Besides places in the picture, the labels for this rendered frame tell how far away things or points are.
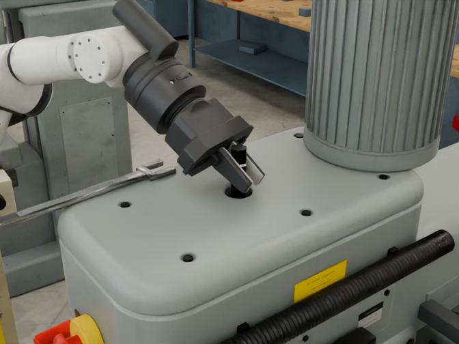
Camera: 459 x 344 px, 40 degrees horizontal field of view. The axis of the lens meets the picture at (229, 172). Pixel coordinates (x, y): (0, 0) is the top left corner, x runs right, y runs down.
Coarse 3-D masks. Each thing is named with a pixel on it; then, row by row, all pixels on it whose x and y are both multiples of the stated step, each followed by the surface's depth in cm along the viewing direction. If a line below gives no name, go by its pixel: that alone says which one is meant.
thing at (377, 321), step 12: (372, 300) 90; (384, 300) 92; (348, 312) 88; (360, 312) 89; (372, 312) 91; (384, 312) 94; (324, 324) 85; (336, 324) 87; (348, 324) 89; (360, 324) 91; (372, 324) 93; (384, 324) 95; (300, 336) 83; (312, 336) 84; (324, 336) 86; (336, 336) 88
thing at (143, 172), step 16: (160, 160) 89; (128, 176) 85; (144, 176) 85; (160, 176) 86; (80, 192) 81; (96, 192) 81; (32, 208) 77; (48, 208) 77; (0, 224) 74; (16, 224) 75
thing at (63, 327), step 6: (60, 324) 86; (66, 324) 86; (48, 330) 85; (54, 330) 85; (60, 330) 85; (66, 330) 86; (36, 336) 84; (42, 336) 84; (48, 336) 85; (54, 336) 85; (66, 336) 86; (36, 342) 84; (42, 342) 84; (48, 342) 85
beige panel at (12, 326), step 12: (0, 252) 260; (0, 264) 262; (0, 276) 264; (0, 288) 266; (0, 300) 269; (0, 312) 271; (12, 312) 275; (0, 324) 273; (12, 324) 277; (0, 336) 275; (12, 336) 279
